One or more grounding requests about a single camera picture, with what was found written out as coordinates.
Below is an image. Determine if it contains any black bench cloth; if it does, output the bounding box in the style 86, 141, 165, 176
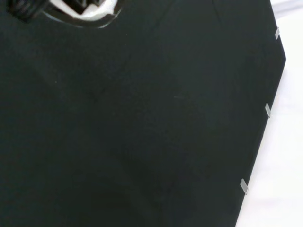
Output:
0, 0, 287, 227

